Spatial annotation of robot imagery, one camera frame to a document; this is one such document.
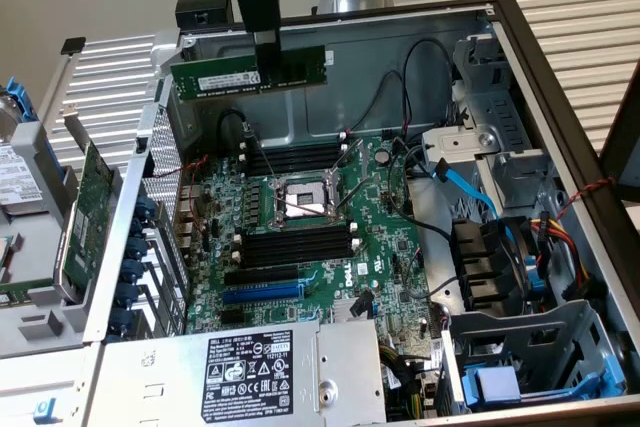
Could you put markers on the green RAM stick white label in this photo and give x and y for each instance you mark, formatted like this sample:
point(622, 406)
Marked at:
point(220, 79)

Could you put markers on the black box behind case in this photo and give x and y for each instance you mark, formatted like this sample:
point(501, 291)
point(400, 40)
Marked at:
point(205, 4)

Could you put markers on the thin metal locking lever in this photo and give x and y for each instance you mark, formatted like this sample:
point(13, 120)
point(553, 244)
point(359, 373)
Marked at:
point(360, 190)
point(263, 157)

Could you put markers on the open metal PC case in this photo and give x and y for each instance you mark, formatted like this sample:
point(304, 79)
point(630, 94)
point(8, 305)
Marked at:
point(380, 57)

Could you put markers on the open metal socket cover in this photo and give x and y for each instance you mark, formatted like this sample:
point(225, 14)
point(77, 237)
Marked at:
point(350, 152)

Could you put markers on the metal CPU socket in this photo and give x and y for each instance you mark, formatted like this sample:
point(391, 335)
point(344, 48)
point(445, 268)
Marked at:
point(305, 197)

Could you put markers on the round coin cell battery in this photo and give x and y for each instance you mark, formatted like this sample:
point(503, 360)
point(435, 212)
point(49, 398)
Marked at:
point(383, 156)

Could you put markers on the metal rear port block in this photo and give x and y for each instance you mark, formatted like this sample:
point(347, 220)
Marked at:
point(192, 197)

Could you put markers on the black table corner clip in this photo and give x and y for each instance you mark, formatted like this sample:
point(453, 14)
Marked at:
point(73, 45)

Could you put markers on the blue card retention clip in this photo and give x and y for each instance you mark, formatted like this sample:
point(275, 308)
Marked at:
point(127, 294)
point(132, 271)
point(146, 208)
point(136, 248)
point(121, 321)
point(138, 228)

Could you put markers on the green Dell motherboard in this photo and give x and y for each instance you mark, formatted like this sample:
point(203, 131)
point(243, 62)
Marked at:
point(390, 227)

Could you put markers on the black long expansion slot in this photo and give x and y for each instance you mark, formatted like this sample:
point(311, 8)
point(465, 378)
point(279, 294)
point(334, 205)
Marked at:
point(260, 275)

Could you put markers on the green graphics card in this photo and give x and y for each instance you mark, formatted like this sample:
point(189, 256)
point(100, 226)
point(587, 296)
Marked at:
point(90, 217)

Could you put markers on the blue expansion slot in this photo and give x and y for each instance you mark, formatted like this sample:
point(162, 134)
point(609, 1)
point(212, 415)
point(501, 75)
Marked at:
point(260, 293)

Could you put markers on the silver metal drive cage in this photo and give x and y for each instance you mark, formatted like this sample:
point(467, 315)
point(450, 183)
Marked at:
point(510, 112)

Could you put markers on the short black expansion slot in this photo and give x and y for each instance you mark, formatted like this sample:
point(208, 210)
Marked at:
point(232, 316)

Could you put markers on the silver finned heat sink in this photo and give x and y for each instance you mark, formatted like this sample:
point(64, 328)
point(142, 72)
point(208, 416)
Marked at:
point(342, 309)

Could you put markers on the hard disk white label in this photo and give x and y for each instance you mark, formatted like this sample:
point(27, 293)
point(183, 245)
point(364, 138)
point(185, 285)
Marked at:
point(17, 182)

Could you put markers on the black fan shroud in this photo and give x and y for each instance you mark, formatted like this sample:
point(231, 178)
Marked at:
point(480, 257)

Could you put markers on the silver power supply unit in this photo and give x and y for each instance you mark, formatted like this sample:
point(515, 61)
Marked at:
point(165, 372)

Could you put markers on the dark brown panel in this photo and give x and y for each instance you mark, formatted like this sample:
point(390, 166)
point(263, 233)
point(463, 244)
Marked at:
point(625, 147)

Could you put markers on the blue plastic disk caddy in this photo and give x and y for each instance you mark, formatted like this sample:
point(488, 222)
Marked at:
point(495, 382)

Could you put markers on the grey metal side panel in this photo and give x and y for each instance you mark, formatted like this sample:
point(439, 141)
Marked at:
point(30, 382)

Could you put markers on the grey metal disk bay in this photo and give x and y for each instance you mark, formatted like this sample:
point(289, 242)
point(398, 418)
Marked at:
point(550, 347)

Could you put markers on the blue plastic latch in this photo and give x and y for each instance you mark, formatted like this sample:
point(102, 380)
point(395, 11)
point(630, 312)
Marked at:
point(47, 409)

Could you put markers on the blue disk bracket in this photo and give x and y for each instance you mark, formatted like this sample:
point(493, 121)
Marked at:
point(20, 97)

